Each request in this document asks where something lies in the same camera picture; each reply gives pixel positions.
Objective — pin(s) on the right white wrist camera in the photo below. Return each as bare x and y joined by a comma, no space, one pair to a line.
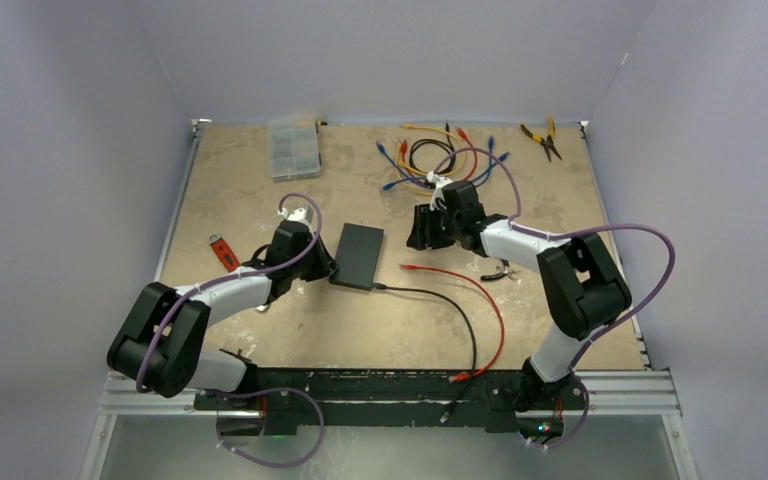
437,182

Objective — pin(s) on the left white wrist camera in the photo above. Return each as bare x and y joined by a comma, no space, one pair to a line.
304,215

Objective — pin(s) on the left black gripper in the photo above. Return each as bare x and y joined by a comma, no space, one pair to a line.
324,265

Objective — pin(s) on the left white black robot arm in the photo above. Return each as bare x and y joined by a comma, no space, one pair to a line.
160,344

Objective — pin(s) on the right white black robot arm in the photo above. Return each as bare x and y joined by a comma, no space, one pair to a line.
582,284

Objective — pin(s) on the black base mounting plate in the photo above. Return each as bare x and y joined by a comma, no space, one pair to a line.
287,398

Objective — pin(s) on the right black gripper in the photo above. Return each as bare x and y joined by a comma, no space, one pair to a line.
423,233

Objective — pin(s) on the small black cutters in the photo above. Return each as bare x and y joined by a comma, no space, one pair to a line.
503,271

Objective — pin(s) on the aluminium frame rail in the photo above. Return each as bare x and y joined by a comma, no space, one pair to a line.
350,197

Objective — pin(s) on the clear plastic organizer box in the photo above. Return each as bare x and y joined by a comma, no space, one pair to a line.
293,149

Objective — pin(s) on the yellow handled pliers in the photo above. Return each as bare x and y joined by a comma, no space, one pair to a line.
546,141

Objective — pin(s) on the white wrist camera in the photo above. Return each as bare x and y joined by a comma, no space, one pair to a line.
437,182
304,215

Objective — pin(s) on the black network switch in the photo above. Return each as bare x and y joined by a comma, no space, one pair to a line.
357,256

